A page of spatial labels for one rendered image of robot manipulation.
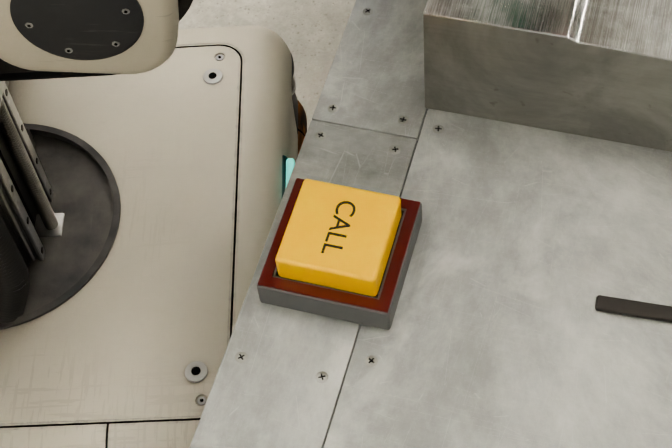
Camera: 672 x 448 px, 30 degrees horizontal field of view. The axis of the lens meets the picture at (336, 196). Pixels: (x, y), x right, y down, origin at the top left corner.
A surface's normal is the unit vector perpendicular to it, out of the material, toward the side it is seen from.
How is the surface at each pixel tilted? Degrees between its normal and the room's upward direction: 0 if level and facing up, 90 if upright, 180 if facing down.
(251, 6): 0
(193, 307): 0
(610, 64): 90
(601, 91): 90
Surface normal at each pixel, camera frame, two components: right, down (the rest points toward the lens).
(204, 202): -0.07, -0.57
